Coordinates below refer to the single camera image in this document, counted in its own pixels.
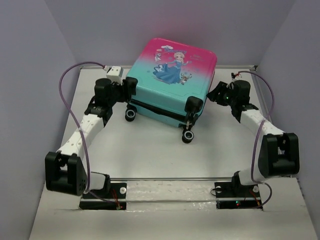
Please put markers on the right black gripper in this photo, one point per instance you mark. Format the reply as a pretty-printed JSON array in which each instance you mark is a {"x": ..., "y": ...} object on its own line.
[{"x": 220, "y": 88}]

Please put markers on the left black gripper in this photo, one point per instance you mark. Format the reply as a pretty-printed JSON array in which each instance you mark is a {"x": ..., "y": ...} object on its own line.
[{"x": 126, "y": 96}]

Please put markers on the pink teal kids suitcase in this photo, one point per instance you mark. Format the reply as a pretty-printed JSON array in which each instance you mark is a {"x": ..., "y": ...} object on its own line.
[{"x": 173, "y": 80}]

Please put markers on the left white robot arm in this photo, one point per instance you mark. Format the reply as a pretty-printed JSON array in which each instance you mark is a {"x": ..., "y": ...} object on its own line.
[{"x": 67, "y": 170}]

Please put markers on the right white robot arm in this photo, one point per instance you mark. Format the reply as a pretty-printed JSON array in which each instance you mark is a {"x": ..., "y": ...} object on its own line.
[{"x": 275, "y": 152}]

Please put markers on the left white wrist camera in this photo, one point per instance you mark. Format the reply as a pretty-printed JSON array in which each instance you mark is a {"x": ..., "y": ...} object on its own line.
[{"x": 114, "y": 73}]

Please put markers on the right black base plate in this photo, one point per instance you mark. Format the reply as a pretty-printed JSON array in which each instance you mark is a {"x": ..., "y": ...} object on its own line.
[{"x": 242, "y": 197}]

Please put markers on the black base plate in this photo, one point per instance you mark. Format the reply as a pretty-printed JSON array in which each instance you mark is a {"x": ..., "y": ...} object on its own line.
[
  {"x": 114, "y": 200},
  {"x": 242, "y": 197}
]

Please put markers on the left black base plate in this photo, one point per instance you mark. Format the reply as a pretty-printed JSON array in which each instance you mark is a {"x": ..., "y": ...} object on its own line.
[{"x": 114, "y": 200}]

